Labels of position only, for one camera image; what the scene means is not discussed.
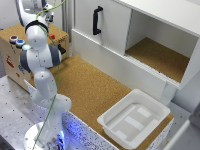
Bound white sliding door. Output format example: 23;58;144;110
73;0;133;56

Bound black door handle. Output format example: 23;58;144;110
92;5;104;36

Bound white plastic box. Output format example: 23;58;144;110
96;88;172;150

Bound green button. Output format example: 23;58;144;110
21;43;33;52

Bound pink block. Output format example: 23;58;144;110
48;33;57;41

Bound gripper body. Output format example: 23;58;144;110
42;5;56;25

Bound white cabinet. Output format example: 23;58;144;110
71;0;200;108

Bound red button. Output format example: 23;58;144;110
8;34;19;44

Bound green cable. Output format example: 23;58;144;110
31;0;68;150

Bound blue button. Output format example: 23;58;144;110
15;38;26;48

